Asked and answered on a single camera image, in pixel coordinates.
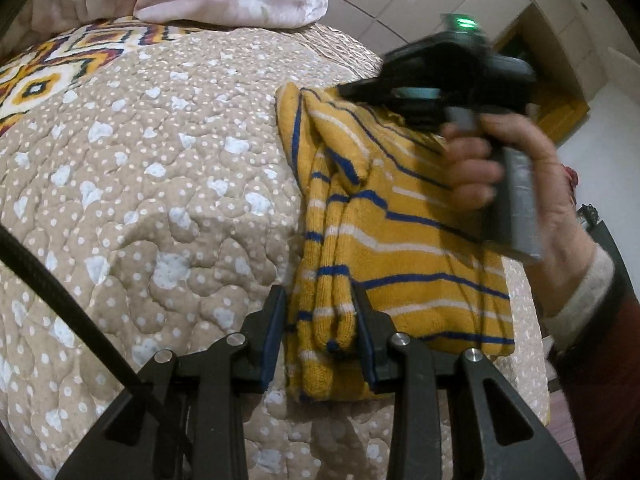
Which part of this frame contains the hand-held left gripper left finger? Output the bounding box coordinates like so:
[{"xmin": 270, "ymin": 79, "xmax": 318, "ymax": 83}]
[{"xmin": 55, "ymin": 285, "xmax": 287, "ymax": 480}]

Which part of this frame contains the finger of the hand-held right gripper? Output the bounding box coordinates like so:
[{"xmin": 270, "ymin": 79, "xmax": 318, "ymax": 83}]
[
  {"xmin": 337, "ymin": 72, "xmax": 401, "ymax": 107},
  {"xmin": 392, "ymin": 86, "xmax": 448, "ymax": 134}
]

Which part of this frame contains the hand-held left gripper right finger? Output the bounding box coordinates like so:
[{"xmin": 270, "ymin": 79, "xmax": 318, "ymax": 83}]
[{"xmin": 350, "ymin": 285, "xmax": 581, "ymax": 480}]

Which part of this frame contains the yellow striped sweater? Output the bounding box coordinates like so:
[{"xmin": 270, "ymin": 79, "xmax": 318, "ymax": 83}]
[{"xmin": 275, "ymin": 82, "xmax": 516, "ymax": 403}]

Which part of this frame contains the person's right forearm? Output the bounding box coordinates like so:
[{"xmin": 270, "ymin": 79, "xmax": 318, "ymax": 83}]
[{"xmin": 542, "ymin": 242, "xmax": 640, "ymax": 480}]

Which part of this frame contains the person's right hand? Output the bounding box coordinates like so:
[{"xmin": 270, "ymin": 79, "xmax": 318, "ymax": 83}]
[{"xmin": 441, "ymin": 110, "xmax": 598, "ymax": 318}]

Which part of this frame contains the wooden door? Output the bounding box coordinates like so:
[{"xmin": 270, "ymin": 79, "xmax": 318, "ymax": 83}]
[{"xmin": 492, "ymin": 2, "xmax": 591, "ymax": 136}]

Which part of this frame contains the beige dotted bed quilt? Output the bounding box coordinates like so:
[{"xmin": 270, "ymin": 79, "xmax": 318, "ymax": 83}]
[{"xmin": 0, "ymin": 22, "xmax": 551, "ymax": 480}]

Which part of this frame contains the geometric patterned blanket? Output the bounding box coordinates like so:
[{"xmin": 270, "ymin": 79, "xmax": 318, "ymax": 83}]
[{"xmin": 0, "ymin": 16, "xmax": 206, "ymax": 133}]

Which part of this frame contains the black cable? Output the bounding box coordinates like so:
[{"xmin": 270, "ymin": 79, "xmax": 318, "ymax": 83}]
[{"xmin": 0, "ymin": 225, "xmax": 196, "ymax": 461}]

